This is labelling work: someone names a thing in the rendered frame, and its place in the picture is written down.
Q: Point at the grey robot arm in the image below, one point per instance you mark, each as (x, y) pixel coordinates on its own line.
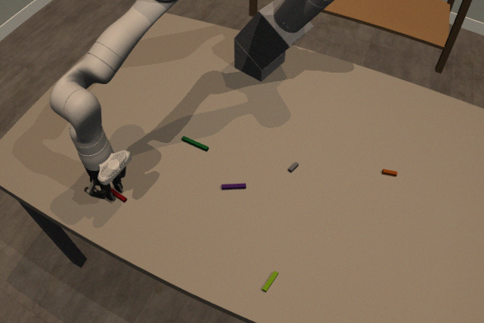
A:
(71, 100)

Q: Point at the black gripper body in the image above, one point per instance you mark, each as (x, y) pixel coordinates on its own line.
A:
(94, 175)

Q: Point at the orange rod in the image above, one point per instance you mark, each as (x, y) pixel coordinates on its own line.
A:
(389, 172)

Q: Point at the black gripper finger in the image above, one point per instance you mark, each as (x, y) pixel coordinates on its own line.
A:
(104, 192)
(117, 181)

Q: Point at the grey rod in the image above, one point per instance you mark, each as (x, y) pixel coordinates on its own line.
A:
(292, 168)

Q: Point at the purple rod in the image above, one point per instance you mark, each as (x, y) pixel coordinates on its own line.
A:
(233, 186)

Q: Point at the red rod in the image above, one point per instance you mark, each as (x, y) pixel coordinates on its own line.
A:
(118, 195)

